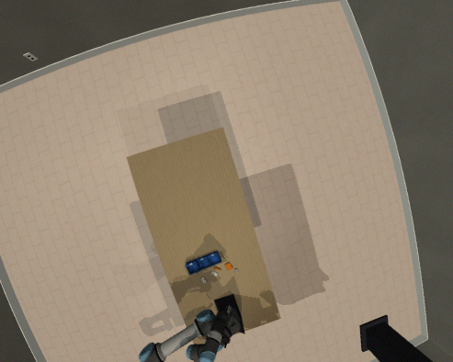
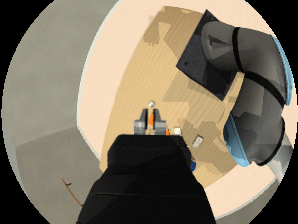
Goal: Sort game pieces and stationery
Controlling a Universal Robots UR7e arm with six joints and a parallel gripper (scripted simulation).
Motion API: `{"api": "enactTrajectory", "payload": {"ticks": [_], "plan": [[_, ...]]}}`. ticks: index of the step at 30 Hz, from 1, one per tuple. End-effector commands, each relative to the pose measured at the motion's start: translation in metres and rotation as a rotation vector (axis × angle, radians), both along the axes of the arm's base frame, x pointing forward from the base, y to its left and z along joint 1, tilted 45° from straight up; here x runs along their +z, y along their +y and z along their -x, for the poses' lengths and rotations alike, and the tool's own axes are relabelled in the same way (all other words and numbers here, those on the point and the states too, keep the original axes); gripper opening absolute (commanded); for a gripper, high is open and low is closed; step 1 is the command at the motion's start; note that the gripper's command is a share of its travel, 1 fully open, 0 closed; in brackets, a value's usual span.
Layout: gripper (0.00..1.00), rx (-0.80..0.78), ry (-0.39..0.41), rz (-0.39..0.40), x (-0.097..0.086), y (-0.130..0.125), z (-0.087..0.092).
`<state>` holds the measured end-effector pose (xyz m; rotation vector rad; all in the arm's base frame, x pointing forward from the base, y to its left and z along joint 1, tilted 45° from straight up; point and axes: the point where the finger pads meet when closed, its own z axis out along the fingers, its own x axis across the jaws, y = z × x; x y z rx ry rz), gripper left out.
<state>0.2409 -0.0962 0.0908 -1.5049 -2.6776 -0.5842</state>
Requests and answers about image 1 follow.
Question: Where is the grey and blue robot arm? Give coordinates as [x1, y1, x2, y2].
[139, 310, 241, 362]

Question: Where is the blue rack of bins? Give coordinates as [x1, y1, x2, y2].
[186, 251, 221, 275]

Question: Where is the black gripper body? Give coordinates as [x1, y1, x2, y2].
[208, 311, 231, 348]

